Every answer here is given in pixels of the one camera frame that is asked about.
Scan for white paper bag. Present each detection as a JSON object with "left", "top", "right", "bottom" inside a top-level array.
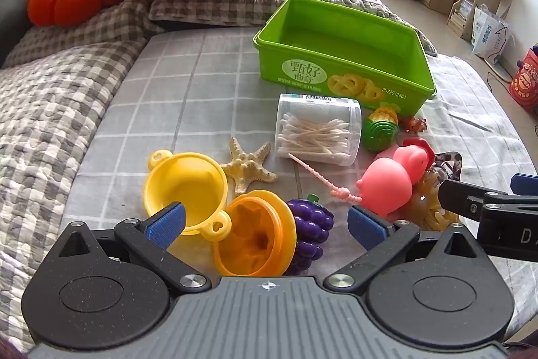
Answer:
[{"left": 471, "top": 3, "right": 511, "bottom": 63}]

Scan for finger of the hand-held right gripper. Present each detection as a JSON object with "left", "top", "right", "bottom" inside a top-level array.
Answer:
[
  {"left": 437, "top": 179, "right": 511, "bottom": 223},
  {"left": 510, "top": 173, "right": 538, "bottom": 195}
]

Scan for black cable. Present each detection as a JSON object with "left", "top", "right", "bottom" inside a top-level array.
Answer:
[{"left": 485, "top": 60, "right": 515, "bottom": 84}]

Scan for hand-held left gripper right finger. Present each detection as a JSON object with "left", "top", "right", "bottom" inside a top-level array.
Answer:
[{"left": 323, "top": 205, "right": 477, "bottom": 294}]

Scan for purple toy grapes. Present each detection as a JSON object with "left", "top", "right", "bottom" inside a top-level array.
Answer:
[{"left": 286, "top": 193, "right": 336, "bottom": 276}]

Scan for yellow green toy corn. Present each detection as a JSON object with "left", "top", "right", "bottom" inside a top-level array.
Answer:
[{"left": 362, "top": 102, "right": 400, "bottom": 153}]

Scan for red round tin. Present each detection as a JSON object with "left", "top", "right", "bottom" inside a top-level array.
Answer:
[{"left": 508, "top": 43, "right": 538, "bottom": 116}]

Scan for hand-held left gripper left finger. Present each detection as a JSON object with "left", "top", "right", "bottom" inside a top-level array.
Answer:
[{"left": 56, "top": 201, "right": 212, "bottom": 294}]

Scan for small orange tiger figurine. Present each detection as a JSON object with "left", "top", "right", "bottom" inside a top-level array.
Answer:
[{"left": 398, "top": 116, "right": 428, "bottom": 135}]

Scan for green plastic box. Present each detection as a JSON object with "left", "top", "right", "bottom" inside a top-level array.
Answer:
[{"left": 253, "top": 0, "right": 437, "bottom": 116}]

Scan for pink plastic toy pick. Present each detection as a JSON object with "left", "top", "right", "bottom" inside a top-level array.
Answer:
[{"left": 288, "top": 152, "right": 363, "bottom": 205}]

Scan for grey grid bed sheet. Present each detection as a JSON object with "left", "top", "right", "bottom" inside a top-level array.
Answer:
[{"left": 59, "top": 29, "right": 538, "bottom": 326}]

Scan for orange plastic toy mould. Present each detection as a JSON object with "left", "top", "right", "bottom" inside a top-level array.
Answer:
[{"left": 211, "top": 190, "right": 298, "bottom": 278}]

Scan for pink rubber pig toy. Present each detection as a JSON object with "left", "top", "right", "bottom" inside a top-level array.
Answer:
[{"left": 356, "top": 138, "right": 435, "bottom": 219}]

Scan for beige starfish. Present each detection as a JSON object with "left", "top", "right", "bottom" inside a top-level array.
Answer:
[{"left": 219, "top": 137, "right": 278, "bottom": 195}]

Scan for amber plastic hair clip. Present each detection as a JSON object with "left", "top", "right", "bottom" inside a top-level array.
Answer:
[{"left": 406, "top": 168, "right": 461, "bottom": 231}]

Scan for clear cotton swab container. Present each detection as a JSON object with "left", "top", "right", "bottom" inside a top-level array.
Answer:
[{"left": 274, "top": 93, "right": 363, "bottom": 166}]

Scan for yellow toy pot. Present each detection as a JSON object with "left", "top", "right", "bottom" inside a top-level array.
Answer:
[{"left": 143, "top": 149, "right": 233, "bottom": 237}]

